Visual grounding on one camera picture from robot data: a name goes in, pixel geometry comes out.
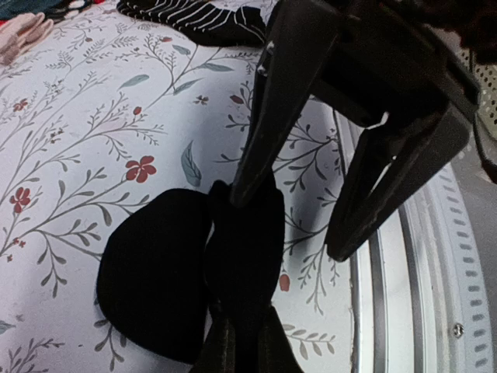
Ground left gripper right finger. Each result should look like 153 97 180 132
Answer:
311 16 479 261

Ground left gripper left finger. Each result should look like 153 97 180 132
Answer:
230 1 341 206

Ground black sock white stripes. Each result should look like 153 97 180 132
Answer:
96 175 300 372

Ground black striped sock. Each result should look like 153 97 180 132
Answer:
116 1 266 47

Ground red santa sock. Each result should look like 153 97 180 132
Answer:
1 12 54 66

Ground dark green sock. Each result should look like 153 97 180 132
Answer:
0 0 58 20

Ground aluminium front rail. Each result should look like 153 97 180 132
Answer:
333 108 497 373

